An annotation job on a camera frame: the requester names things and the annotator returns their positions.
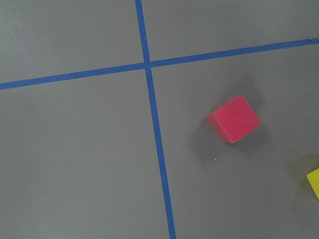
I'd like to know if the red cube block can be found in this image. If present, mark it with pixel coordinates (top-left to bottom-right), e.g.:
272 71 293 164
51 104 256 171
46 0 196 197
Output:
206 95 261 143

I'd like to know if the yellow cube block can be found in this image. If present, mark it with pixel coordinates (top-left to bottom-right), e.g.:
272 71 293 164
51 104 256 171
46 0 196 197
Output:
307 169 319 199

